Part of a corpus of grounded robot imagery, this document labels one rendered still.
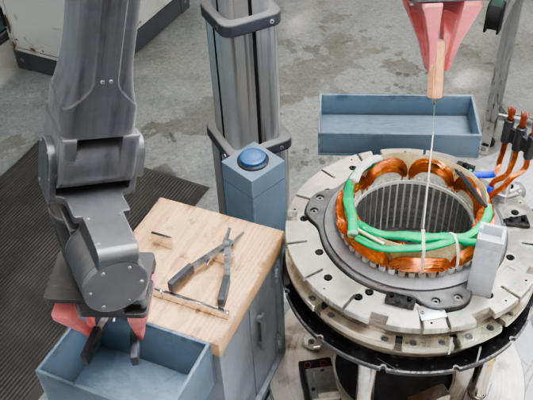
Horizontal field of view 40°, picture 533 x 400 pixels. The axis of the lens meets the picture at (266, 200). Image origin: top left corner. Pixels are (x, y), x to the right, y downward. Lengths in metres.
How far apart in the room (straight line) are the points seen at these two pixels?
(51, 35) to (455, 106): 2.29
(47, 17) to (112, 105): 2.63
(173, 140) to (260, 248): 1.98
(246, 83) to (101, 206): 0.66
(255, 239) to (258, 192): 0.17
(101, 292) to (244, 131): 0.73
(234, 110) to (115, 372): 0.54
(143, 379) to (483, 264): 0.43
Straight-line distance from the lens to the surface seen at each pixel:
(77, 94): 0.60
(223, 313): 0.88
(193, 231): 1.00
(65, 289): 0.77
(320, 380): 1.11
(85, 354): 0.82
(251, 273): 0.94
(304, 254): 0.91
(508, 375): 1.20
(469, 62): 3.38
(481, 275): 0.87
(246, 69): 1.26
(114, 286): 0.64
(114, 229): 0.64
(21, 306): 2.42
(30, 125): 3.16
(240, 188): 1.14
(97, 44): 0.58
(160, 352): 0.94
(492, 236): 0.85
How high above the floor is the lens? 1.76
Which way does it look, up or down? 42 degrees down
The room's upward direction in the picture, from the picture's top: 3 degrees counter-clockwise
